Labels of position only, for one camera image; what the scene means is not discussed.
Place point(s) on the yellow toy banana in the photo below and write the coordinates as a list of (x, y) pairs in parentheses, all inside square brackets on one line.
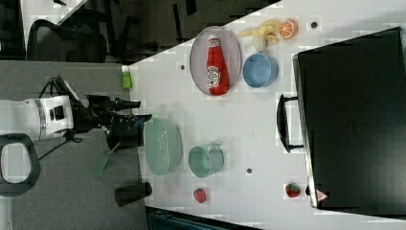
[(263, 34)]

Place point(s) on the red strawberry near oven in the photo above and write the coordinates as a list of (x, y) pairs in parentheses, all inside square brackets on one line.
[(292, 190)]

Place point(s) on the red toy strawberry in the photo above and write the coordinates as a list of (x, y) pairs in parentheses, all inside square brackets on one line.
[(199, 195)]

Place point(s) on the green slotted spatula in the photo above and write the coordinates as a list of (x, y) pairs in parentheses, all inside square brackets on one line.
[(98, 169)]

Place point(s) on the red felt ketchup bottle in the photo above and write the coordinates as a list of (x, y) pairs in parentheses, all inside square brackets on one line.
[(216, 69)]

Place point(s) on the blue bowl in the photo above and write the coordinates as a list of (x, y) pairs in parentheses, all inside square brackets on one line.
[(260, 70)]

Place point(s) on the grey oval plate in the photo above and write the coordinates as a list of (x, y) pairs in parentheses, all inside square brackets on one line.
[(199, 54)]

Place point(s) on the green white bottle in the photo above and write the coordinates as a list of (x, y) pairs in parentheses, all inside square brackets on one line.
[(127, 82)]

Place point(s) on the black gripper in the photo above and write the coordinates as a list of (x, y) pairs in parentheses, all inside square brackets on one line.
[(103, 112)]

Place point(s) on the green perforated colander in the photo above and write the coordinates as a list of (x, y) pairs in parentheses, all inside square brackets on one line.
[(162, 141)]

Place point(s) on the green mug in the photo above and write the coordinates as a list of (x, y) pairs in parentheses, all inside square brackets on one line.
[(206, 160)]

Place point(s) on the black office chair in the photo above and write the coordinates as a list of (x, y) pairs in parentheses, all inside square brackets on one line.
[(50, 42)]

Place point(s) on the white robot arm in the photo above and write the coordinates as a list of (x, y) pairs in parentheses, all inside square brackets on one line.
[(28, 121)]

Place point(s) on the orange slice toy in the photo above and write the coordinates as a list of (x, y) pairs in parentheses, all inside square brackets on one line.
[(288, 28)]

